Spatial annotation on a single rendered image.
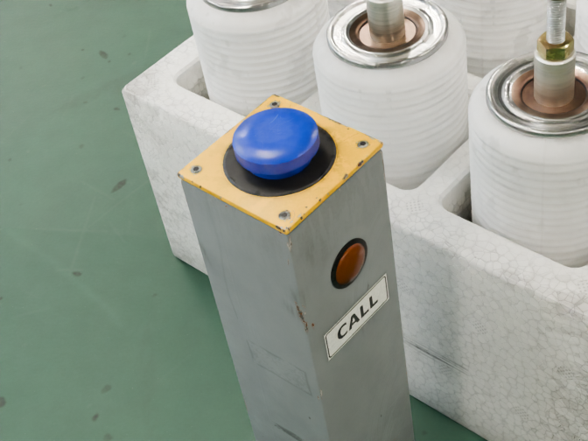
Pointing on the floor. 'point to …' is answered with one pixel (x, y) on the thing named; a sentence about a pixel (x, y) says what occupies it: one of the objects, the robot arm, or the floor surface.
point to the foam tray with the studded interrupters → (416, 273)
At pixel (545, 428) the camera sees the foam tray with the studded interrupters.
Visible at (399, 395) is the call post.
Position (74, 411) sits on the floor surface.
